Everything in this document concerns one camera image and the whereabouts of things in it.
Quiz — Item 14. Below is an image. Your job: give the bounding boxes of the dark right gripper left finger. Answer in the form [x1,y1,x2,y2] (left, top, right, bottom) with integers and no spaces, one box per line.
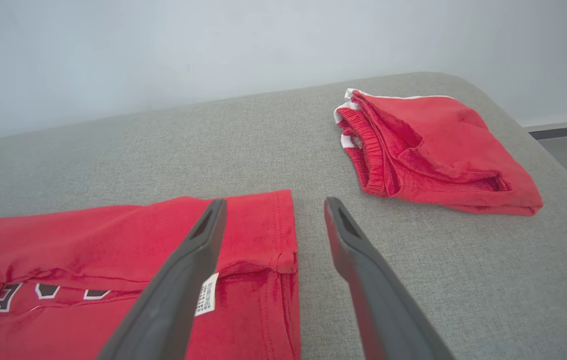
[96,198,228,360]

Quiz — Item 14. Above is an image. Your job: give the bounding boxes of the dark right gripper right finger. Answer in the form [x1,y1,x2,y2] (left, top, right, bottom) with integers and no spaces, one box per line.
[323,197,457,360]

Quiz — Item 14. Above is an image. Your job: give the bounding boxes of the red jersey with white stripes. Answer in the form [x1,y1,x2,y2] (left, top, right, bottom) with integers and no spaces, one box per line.
[0,189,302,360]

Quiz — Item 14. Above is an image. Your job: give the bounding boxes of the red shorts with white trim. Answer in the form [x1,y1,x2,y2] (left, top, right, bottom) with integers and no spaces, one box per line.
[333,88,544,217]

